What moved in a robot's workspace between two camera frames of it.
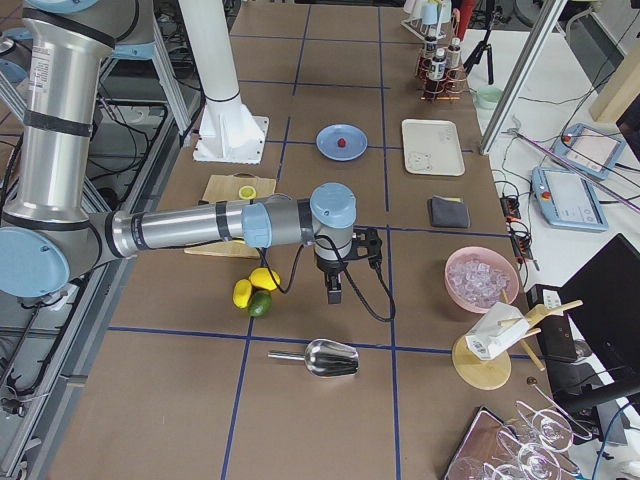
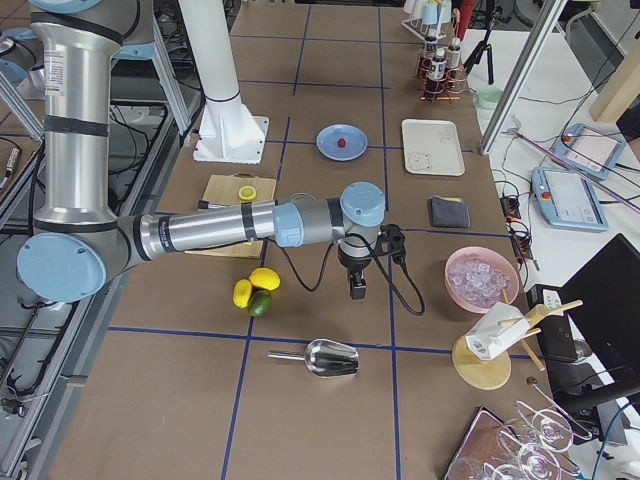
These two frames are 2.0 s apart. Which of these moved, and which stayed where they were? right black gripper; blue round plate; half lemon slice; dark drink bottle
Moved: right black gripper
Stayed: dark drink bottle; blue round plate; half lemon slice
